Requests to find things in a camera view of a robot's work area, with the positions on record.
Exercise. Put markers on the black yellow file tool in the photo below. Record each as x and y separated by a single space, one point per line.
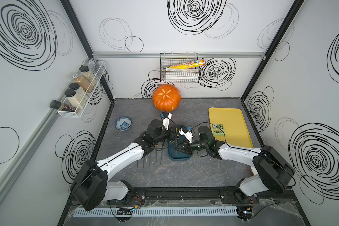
162 150

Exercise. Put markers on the spice jar beige powder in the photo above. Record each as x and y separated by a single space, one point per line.
87 74

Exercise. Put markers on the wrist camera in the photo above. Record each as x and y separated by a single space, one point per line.
186 132
165 117

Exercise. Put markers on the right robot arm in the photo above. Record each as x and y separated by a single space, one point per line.
273 173

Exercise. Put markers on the grey slotted cable duct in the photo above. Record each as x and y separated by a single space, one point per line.
158 212

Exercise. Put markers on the spice jar brown powder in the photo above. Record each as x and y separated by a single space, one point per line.
83 82

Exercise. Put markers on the yellow snack package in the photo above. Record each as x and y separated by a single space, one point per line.
187 65

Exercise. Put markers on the green snack packet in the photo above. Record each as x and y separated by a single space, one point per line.
218 129

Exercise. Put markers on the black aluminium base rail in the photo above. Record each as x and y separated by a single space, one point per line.
138 196

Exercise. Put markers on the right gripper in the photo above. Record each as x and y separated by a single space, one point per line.
187 147

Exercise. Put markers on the orange pumpkin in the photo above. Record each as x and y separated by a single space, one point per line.
166 98

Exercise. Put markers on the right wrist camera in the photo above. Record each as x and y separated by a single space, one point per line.
186 132

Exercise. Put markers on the spice jar white powder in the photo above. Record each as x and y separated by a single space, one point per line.
79 90

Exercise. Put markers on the yellow plastic tray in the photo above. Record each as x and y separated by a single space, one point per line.
236 132

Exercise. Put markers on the black wire wall basket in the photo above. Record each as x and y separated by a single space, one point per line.
178 75

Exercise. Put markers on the small dark spice bottle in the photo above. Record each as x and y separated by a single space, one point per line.
61 106

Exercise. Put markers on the spice jar cream powder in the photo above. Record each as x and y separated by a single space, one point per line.
75 98

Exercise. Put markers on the clear acrylic wall shelf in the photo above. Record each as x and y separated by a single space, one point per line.
85 91

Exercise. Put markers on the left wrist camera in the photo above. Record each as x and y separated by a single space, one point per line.
165 117

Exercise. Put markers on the blue white patterned bowl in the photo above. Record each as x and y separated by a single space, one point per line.
123 123

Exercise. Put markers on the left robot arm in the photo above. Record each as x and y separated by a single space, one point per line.
92 184

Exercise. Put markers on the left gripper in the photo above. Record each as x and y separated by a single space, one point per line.
171 134

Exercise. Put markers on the teal plastic storage box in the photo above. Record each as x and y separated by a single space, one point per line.
177 156

